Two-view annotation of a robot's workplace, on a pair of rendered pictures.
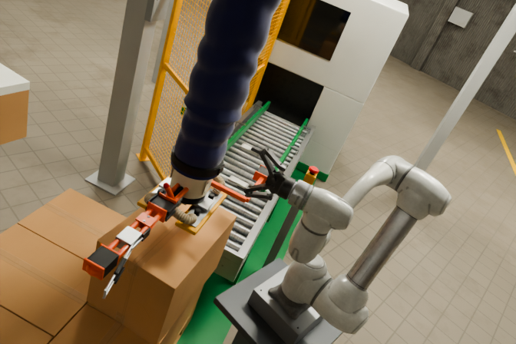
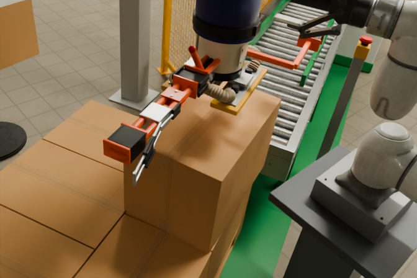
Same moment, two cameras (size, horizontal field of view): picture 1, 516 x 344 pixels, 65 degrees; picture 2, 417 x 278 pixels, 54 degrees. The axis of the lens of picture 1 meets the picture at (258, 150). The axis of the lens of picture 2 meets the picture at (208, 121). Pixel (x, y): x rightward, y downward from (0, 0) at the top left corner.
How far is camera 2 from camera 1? 0.43 m
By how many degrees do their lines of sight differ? 12
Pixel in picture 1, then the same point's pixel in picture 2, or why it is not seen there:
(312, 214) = (408, 38)
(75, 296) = (112, 206)
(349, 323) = not seen: outside the picture
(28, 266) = (58, 180)
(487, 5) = not seen: outside the picture
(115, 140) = (131, 49)
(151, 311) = (197, 213)
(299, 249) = (388, 97)
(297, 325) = (380, 216)
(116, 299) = (156, 203)
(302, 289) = (383, 169)
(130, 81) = not seen: outside the picture
